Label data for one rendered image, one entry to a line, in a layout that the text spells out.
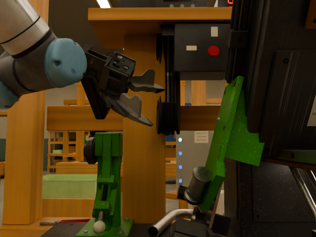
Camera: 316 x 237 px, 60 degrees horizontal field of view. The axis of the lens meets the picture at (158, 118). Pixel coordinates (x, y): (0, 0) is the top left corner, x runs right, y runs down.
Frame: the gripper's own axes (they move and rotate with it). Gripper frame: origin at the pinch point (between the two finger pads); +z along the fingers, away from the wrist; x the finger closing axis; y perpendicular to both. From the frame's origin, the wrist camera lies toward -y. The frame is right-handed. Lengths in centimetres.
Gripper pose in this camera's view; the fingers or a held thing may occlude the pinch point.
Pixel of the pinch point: (157, 108)
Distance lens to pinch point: 63.2
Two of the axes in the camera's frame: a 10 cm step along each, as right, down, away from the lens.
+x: 2.0, -6.1, 7.7
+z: 9.2, 4.0, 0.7
